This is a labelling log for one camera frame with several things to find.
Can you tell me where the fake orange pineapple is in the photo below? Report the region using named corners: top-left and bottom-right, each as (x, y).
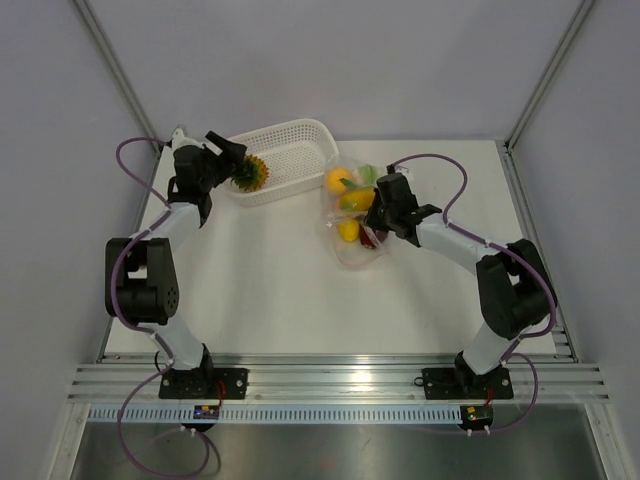
top-left (231, 155), bottom-right (269, 192)

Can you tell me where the fake yellow mango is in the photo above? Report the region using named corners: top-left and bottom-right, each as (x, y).
top-left (337, 186), bottom-right (375, 212)

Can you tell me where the fake purple fruit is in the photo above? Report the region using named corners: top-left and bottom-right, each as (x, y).
top-left (359, 226), bottom-right (388, 250)

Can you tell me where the clear zip top bag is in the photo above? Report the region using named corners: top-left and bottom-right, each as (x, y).
top-left (320, 154), bottom-right (386, 270)

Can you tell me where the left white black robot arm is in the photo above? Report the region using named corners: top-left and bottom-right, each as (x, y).
top-left (105, 129), bottom-right (248, 401)

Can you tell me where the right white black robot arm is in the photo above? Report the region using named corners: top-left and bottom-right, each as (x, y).
top-left (365, 173), bottom-right (557, 399)

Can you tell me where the fake round orange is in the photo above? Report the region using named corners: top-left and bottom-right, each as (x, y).
top-left (325, 167), bottom-right (353, 196)

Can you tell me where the white perforated plastic basket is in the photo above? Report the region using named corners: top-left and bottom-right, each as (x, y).
top-left (224, 119), bottom-right (338, 207)

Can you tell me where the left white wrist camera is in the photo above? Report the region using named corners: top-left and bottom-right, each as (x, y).
top-left (170, 127), bottom-right (204, 150)

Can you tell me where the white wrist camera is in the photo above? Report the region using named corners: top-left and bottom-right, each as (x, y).
top-left (170, 127), bottom-right (204, 150)
top-left (386, 164), bottom-right (413, 180)

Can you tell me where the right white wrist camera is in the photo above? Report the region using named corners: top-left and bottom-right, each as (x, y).
top-left (386, 164), bottom-right (413, 180)

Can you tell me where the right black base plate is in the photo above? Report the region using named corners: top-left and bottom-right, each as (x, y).
top-left (418, 367), bottom-right (514, 400)

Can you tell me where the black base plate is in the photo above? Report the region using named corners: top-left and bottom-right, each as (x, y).
top-left (158, 368), bottom-right (249, 400)
top-left (418, 367), bottom-right (514, 400)

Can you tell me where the left aluminium frame post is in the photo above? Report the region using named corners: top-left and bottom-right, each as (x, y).
top-left (70, 0), bottom-right (157, 137)

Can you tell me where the aluminium frame post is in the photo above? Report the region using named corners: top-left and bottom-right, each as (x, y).
top-left (70, 0), bottom-right (157, 137)
top-left (504, 0), bottom-right (597, 155)

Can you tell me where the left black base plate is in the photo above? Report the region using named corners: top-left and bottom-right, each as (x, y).
top-left (158, 368), bottom-right (249, 400)

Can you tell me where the aluminium mounting rail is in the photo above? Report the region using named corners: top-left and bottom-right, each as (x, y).
top-left (68, 354), bottom-right (610, 404)

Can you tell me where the white slotted cable duct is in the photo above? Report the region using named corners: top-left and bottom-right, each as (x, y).
top-left (88, 404), bottom-right (462, 425)

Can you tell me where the right aluminium frame post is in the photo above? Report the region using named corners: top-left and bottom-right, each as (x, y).
top-left (504, 0), bottom-right (597, 155)

